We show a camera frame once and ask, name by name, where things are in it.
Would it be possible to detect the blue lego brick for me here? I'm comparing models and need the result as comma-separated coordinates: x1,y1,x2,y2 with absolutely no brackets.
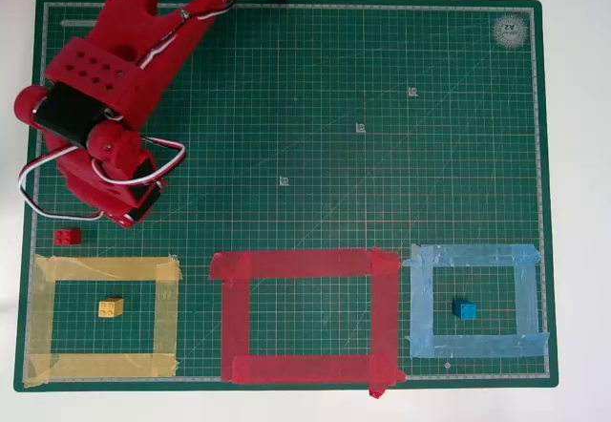
452,298,478,322

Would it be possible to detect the yellow lego brick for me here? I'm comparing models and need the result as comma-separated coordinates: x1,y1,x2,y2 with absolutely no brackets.
97,297,125,319

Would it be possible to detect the red lego brick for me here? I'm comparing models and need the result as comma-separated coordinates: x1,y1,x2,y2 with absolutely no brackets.
53,228,83,247

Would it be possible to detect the green cutting mat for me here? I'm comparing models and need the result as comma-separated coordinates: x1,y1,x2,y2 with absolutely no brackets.
12,0,559,393

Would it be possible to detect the yellow tape square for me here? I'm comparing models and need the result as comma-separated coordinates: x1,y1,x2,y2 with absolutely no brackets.
22,253,184,389

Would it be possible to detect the red tape square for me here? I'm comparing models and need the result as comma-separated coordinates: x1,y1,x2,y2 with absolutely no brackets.
208,245,407,399

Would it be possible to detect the blue tape square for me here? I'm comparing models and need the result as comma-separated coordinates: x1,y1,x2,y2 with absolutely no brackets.
402,243,551,360

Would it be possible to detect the white servo cable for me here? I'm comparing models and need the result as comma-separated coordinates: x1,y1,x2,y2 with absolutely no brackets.
91,136,188,188
136,0,239,69
16,144,105,222

